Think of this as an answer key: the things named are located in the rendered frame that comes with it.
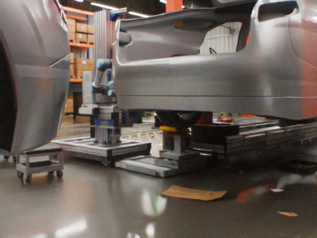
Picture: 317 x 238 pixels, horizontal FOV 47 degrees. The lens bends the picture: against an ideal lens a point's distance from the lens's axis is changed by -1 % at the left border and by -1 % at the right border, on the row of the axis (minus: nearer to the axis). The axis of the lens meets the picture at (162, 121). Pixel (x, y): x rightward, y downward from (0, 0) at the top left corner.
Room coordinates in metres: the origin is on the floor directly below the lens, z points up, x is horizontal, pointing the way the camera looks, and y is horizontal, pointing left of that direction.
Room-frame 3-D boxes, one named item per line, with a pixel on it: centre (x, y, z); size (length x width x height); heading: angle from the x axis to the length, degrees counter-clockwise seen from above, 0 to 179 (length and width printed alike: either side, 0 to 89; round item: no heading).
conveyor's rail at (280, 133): (5.39, -1.62, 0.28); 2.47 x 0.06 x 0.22; 137
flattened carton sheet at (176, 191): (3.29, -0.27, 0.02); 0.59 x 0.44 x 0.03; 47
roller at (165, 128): (4.26, -0.07, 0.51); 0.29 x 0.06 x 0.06; 47
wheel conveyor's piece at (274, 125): (6.94, -2.51, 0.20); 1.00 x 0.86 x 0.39; 137
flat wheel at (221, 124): (5.00, -0.72, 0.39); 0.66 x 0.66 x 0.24
